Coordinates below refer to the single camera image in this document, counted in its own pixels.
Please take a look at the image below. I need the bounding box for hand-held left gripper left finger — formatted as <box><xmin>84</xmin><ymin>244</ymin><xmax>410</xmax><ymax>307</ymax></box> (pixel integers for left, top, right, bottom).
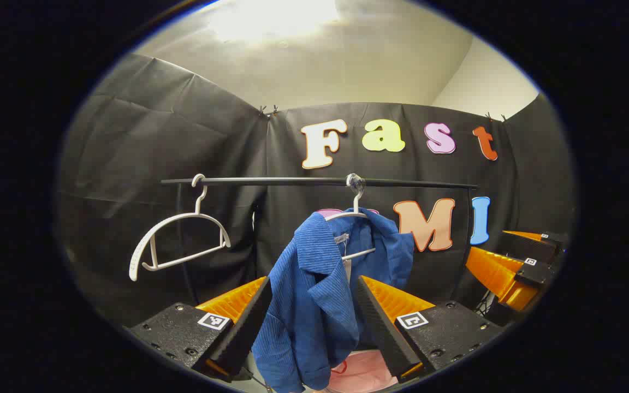
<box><xmin>129</xmin><ymin>276</ymin><xmax>273</xmax><ymax>383</ymax></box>

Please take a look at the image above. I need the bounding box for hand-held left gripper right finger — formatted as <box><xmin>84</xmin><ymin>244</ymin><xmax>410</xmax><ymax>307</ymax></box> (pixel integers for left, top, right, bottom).
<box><xmin>354</xmin><ymin>275</ymin><xmax>503</xmax><ymax>383</ymax></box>

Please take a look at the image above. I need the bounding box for pink laundry hamper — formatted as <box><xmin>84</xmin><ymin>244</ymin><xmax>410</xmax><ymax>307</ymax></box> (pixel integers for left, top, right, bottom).
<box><xmin>314</xmin><ymin>349</ymin><xmax>400</xmax><ymax>393</ymax></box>

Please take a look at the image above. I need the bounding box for blue corduroy jacket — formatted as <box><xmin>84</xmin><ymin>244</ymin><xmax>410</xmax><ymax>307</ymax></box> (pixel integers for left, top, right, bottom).
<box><xmin>252</xmin><ymin>207</ymin><xmax>415</xmax><ymax>393</ymax></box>

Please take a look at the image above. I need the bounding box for empty white plastic hanger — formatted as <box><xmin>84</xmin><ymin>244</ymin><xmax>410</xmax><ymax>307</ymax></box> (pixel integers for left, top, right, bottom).
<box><xmin>129</xmin><ymin>174</ymin><xmax>232</xmax><ymax>282</ymax></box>

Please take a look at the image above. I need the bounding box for white hanger with taped hook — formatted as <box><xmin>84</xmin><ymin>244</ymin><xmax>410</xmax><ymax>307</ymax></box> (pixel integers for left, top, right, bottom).
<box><xmin>323</xmin><ymin>174</ymin><xmax>376</xmax><ymax>261</ymax></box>

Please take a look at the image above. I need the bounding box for black clothes rack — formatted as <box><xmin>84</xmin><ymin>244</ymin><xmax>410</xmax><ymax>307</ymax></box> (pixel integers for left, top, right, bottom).
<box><xmin>161</xmin><ymin>176</ymin><xmax>480</xmax><ymax>312</ymax></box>

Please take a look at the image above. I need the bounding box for black backdrop cloth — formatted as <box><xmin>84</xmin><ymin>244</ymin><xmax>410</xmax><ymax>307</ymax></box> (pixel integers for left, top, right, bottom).
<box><xmin>55</xmin><ymin>52</ymin><xmax>576</xmax><ymax>328</ymax></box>

